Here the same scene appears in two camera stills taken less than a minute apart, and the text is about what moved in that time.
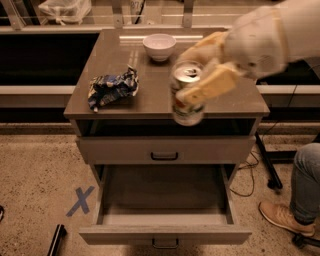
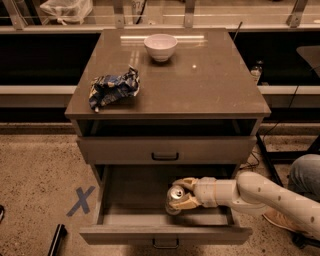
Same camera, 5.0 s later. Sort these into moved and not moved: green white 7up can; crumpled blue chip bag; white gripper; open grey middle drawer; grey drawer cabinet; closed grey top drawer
Moved: green white 7up can; white gripper
Not moved: grey drawer cabinet; closed grey top drawer; crumpled blue chip bag; open grey middle drawer
